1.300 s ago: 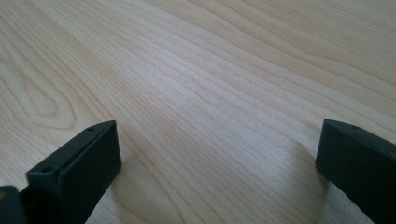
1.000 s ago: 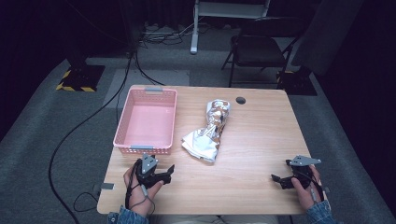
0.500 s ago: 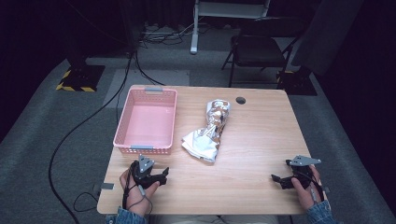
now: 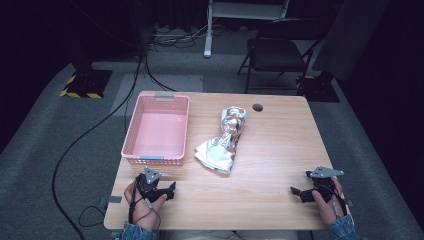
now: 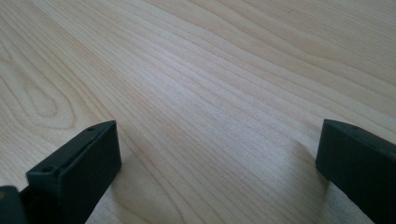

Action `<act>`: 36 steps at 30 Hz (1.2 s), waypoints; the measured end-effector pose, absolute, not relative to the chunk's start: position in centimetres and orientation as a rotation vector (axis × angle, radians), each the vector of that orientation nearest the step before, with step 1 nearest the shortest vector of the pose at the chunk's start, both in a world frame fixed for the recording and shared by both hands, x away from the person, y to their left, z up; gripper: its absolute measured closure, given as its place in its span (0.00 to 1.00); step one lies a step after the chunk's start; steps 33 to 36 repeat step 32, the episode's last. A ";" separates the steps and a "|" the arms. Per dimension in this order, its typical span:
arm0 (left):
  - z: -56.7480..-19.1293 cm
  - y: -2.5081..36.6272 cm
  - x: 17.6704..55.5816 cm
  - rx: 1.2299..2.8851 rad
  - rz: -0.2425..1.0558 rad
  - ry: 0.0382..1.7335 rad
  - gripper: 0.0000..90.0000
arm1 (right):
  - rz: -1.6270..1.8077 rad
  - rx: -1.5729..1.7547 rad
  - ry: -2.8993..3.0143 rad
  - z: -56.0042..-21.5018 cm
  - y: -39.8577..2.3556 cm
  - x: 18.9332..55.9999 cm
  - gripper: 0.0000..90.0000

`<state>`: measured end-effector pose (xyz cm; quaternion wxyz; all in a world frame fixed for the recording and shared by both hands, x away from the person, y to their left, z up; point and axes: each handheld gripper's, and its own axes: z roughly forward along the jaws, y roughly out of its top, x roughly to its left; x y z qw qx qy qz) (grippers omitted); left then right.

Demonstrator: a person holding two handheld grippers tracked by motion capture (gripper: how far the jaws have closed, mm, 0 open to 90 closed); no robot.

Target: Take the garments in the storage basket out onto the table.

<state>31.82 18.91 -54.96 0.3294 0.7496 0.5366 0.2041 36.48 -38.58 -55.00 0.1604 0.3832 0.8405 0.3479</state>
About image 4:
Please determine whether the person's left hand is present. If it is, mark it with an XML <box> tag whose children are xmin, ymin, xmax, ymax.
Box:
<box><xmin>123</xmin><ymin>183</ymin><xmax>168</xmax><ymax>232</ymax></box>

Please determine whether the long black floor cable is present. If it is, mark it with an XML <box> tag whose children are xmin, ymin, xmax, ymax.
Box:
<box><xmin>51</xmin><ymin>55</ymin><xmax>145</xmax><ymax>240</ymax></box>

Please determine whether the black folding chair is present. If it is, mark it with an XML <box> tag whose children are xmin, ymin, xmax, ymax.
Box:
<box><xmin>237</xmin><ymin>18</ymin><xmax>327</xmax><ymax>95</ymax></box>

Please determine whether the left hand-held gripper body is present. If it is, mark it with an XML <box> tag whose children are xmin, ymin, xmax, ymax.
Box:
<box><xmin>134</xmin><ymin>166</ymin><xmax>165</xmax><ymax>204</ymax></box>

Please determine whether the short black floor cable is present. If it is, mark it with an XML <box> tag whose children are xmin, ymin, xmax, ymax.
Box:
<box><xmin>143</xmin><ymin>56</ymin><xmax>178</xmax><ymax>93</ymax></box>

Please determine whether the grey tape strip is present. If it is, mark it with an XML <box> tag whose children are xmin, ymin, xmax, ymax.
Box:
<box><xmin>99</xmin><ymin>195</ymin><xmax>123</xmax><ymax>208</ymax></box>

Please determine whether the bundle of floor cables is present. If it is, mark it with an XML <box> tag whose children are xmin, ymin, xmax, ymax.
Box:
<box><xmin>149</xmin><ymin>23</ymin><xmax>214</xmax><ymax>50</ymax></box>

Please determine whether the person's right hand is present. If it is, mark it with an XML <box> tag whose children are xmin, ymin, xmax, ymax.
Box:
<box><xmin>310</xmin><ymin>177</ymin><xmax>350</xmax><ymax>227</ymax></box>

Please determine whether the pink plastic basket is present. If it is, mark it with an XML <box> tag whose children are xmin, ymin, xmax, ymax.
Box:
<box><xmin>120</xmin><ymin>93</ymin><xmax>191</xmax><ymax>167</ymax></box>

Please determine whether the right hand-held gripper cable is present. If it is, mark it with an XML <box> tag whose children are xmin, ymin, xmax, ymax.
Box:
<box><xmin>318</xmin><ymin>181</ymin><xmax>350</xmax><ymax>218</ymax></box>

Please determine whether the grey hanging cloth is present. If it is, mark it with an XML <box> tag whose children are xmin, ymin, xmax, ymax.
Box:
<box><xmin>312</xmin><ymin>0</ymin><xmax>391</xmax><ymax>82</ymax></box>

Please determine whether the left hand-held gripper cable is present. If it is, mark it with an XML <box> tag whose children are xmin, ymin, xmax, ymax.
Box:
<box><xmin>128</xmin><ymin>179</ymin><xmax>162</xmax><ymax>231</ymax></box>

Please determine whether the hand-held gripper cable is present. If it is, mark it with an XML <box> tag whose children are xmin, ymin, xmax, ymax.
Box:
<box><xmin>128</xmin><ymin>179</ymin><xmax>162</xmax><ymax>231</ymax></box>
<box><xmin>318</xmin><ymin>181</ymin><xmax>350</xmax><ymax>218</ymax></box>

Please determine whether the white metal stand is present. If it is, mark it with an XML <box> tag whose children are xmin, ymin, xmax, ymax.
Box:
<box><xmin>203</xmin><ymin>0</ymin><xmax>291</xmax><ymax>60</ymax></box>

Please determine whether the black base yellow striped tape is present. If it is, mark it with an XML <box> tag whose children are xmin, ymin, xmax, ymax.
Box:
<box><xmin>295</xmin><ymin>74</ymin><xmax>341</xmax><ymax>103</ymax></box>
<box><xmin>59</xmin><ymin>68</ymin><xmax>114</xmax><ymax>100</ymax></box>

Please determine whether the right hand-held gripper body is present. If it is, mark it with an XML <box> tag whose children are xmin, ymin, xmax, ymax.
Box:
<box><xmin>305</xmin><ymin>166</ymin><xmax>345</xmax><ymax>203</ymax></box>

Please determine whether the black looped cable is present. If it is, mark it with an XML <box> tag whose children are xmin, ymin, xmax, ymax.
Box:
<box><xmin>78</xmin><ymin>205</ymin><xmax>108</xmax><ymax>229</ymax></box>

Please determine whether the silver foil bag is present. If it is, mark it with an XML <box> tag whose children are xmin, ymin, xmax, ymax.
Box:
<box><xmin>193</xmin><ymin>106</ymin><xmax>249</xmax><ymax>175</ymax></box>

